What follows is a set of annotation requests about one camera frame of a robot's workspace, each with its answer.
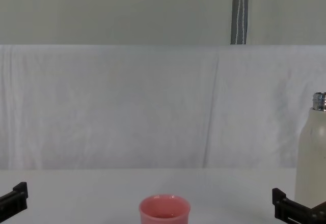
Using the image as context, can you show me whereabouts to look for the cream vacuum bottle steel neck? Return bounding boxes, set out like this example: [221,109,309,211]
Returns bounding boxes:
[294,91,326,209]

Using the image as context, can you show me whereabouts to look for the white table cloth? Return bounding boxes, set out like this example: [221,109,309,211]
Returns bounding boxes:
[0,167,326,224]

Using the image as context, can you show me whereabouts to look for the pink cup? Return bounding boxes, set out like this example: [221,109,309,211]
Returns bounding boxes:
[138,194,192,224]

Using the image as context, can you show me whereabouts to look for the wrinkled white draped cloth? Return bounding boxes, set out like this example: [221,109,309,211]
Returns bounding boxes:
[0,43,326,171]

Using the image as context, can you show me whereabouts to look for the pale white curtain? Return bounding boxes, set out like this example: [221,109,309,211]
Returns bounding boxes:
[246,0,326,46]
[0,0,234,46]

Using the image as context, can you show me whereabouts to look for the grey striped post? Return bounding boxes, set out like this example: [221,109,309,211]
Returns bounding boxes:
[230,0,250,46]

